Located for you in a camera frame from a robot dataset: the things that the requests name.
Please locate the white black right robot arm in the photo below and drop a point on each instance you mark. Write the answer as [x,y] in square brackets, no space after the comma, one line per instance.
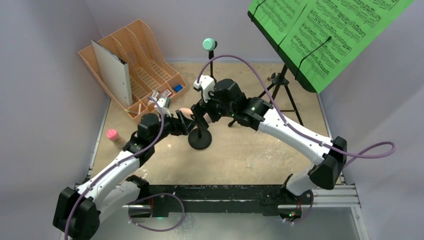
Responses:
[323,152]

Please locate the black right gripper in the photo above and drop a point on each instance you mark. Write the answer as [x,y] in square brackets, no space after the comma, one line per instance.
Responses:
[203,111]

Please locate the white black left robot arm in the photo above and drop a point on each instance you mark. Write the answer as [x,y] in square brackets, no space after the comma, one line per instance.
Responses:
[80,211]

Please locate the black tripod music stand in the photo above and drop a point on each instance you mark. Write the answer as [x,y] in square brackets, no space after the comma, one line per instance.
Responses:
[279,79]

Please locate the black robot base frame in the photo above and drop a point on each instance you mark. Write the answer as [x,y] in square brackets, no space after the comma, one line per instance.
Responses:
[270,200]

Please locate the orange plastic file organizer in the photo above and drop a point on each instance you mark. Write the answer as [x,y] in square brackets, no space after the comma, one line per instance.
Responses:
[148,70]

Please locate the blue small box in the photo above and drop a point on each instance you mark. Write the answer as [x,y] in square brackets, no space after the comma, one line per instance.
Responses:
[178,88]

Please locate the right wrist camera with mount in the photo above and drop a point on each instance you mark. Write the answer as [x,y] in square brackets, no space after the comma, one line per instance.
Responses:
[205,84]

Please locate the black mic stand for pink mic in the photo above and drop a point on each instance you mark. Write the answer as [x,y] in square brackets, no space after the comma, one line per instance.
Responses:
[199,138]

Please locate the grey binder folder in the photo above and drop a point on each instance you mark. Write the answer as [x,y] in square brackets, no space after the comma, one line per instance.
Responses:
[115,74]

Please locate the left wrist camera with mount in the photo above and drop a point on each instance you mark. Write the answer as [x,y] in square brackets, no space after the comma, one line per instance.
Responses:
[161,104]

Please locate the pink toy microphone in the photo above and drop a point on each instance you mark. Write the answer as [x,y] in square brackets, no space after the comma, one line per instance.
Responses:
[187,112]

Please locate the red white staples box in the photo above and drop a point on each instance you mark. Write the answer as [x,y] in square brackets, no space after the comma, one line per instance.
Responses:
[166,93]

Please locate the pink capped bottle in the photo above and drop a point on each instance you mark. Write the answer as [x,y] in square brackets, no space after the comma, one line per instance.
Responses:
[118,141]

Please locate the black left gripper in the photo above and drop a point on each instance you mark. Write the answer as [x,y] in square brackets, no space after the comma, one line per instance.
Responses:
[180,127]

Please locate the black mic stand with green mic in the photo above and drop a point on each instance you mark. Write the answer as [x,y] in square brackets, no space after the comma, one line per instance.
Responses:
[211,55]

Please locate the mint green toy microphone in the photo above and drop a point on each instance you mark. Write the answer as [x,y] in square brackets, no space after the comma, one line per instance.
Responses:
[209,44]

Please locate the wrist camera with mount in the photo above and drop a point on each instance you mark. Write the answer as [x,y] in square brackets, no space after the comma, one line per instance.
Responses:
[205,84]
[161,104]

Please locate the green sheet music paper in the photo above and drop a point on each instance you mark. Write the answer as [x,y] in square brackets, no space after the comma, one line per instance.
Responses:
[318,39]

